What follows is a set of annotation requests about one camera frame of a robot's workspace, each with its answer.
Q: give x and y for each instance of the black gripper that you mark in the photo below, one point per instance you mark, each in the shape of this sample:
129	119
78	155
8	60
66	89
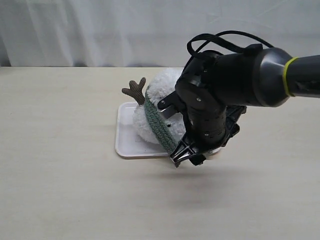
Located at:
206	129

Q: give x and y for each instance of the green fuzzy scarf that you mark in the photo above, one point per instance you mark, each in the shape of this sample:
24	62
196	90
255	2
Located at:
167	133

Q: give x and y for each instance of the white plush snowman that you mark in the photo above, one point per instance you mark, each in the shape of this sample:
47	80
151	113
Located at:
158	88

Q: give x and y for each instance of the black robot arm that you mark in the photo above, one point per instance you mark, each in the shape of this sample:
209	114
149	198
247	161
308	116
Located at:
213	94

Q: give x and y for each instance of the white rectangular tray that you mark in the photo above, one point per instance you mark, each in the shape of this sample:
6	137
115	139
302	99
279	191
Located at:
134	137

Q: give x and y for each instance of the white curtain backdrop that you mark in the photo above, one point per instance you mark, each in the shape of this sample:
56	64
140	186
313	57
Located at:
144	33

